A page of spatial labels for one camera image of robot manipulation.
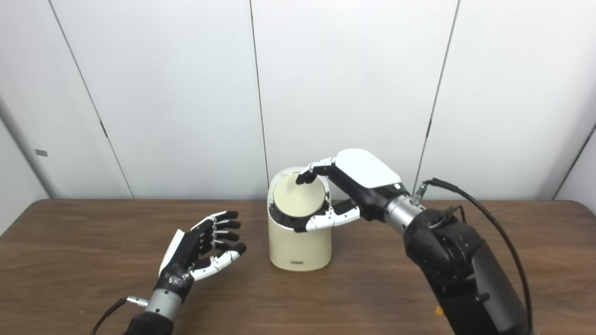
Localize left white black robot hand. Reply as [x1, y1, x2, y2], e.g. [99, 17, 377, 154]
[154, 211, 247, 298]

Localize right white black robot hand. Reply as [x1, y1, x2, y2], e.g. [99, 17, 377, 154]
[294, 148, 403, 233]

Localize cream round bin lid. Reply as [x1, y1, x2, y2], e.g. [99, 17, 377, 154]
[272, 172, 325, 217]

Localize black bin liner bag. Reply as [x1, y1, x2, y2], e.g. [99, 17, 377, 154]
[269, 205, 331, 231]

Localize cream-colored round bin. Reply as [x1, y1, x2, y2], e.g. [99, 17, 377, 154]
[267, 167, 332, 272]

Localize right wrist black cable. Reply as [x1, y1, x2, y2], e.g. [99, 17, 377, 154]
[412, 178, 534, 333]

